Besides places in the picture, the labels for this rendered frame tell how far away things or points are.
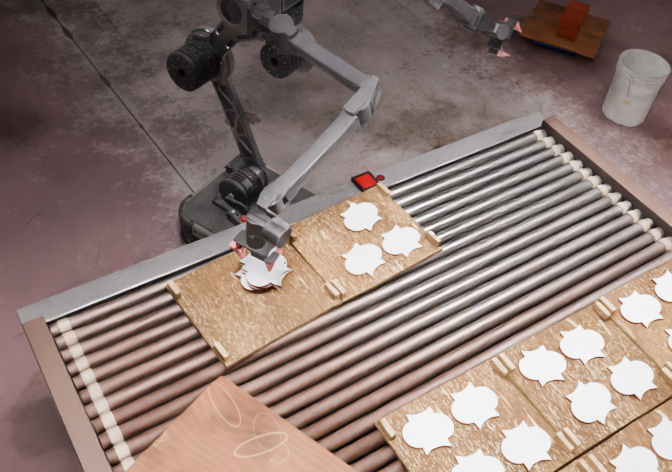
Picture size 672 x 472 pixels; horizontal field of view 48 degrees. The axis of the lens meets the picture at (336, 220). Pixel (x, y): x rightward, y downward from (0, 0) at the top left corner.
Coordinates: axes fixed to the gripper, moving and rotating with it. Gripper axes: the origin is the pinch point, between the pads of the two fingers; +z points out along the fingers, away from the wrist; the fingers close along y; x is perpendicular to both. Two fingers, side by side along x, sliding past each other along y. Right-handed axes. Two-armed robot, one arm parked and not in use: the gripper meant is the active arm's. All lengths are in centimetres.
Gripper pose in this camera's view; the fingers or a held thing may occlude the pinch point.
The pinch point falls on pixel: (256, 262)
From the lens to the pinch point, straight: 223.8
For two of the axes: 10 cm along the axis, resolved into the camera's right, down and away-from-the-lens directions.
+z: -0.7, 6.8, 7.3
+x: 4.8, -6.2, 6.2
